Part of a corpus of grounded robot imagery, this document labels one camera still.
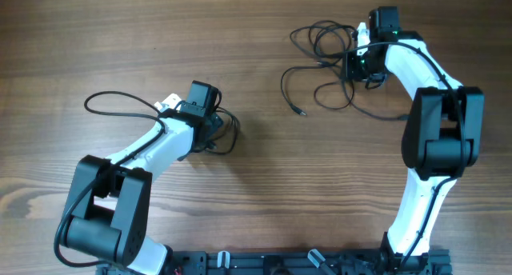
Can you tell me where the short black USB cable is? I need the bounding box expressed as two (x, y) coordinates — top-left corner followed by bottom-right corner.
(203, 106), (242, 156)

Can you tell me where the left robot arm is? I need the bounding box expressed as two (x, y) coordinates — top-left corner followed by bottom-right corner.
(53, 81), (222, 274)

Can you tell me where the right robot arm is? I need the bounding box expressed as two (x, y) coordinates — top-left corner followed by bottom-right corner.
(344, 6), (485, 271)

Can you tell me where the left camera black cable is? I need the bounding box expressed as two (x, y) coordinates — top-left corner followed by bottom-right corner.
(52, 90), (167, 269)

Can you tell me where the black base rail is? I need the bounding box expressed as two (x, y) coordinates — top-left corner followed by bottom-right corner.
(95, 249), (453, 275)

